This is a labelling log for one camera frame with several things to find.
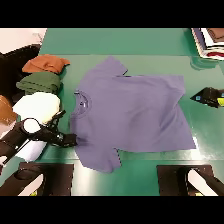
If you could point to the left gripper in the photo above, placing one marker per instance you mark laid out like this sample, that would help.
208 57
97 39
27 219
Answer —
63 139

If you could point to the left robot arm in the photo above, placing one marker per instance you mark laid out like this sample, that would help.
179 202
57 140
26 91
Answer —
13 138

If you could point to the white garment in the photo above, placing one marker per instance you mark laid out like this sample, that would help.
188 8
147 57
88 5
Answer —
36 105

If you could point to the dark green garment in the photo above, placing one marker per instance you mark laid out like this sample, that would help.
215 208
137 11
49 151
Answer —
38 82

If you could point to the brown garment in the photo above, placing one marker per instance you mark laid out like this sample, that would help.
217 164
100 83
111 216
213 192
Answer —
6 111

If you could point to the purple T-shirt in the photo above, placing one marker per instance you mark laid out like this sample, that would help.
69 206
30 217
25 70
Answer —
133 113

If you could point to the orange-brown garment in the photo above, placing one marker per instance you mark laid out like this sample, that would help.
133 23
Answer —
45 63

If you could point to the black garment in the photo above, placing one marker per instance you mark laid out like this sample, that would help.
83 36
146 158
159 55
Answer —
13 68

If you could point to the stack of folded clothes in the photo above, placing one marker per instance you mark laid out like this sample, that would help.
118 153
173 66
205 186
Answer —
213 41

